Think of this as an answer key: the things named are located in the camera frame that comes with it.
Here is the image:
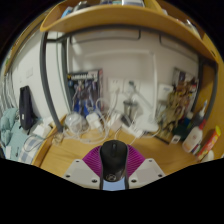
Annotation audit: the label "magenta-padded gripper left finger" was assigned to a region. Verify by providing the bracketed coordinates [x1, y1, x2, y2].
[62, 145, 105, 190]

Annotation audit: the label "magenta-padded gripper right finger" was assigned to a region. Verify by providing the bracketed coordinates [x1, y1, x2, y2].
[125, 145, 167, 190]

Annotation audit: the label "black computer mouse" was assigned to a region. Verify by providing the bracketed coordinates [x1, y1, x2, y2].
[99, 139, 130, 183]

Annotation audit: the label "small white cube clock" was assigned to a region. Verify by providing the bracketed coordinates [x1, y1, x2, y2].
[169, 134, 181, 145]

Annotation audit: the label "dark green container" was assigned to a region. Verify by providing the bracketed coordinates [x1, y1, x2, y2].
[173, 123, 190, 141]

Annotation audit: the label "white power adapter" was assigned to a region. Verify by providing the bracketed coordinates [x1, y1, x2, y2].
[85, 112, 102, 130]

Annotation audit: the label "white red-capped lotion bottle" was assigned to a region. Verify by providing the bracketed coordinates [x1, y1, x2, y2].
[181, 119, 207, 154]

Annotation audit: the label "metal cup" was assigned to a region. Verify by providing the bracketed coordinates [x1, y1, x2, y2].
[123, 99, 140, 122]

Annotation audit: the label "red yellow chip canister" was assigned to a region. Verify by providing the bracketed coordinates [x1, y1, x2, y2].
[195, 125, 222, 162]

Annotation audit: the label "brown tree figurine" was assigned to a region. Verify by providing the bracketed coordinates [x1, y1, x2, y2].
[159, 84, 188, 139]

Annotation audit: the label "blue pump spray bottle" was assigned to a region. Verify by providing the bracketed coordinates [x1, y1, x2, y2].
[189, 99, 210, 130]

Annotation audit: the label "blue robot model box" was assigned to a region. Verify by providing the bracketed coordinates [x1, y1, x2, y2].
[67, 68, 104, 118]

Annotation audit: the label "black bag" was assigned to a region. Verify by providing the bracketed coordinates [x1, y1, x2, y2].
[18, 85, 36, 131]

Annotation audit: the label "teal blanket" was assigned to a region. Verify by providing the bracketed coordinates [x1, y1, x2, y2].
[0, 108, 21, 148]

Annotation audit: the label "printed figure box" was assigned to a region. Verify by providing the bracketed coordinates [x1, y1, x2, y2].
[171, 67, 200, 114]

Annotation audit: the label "wooden shelf unit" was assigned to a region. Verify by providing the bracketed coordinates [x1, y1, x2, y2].
[39, 0, 221, 64]

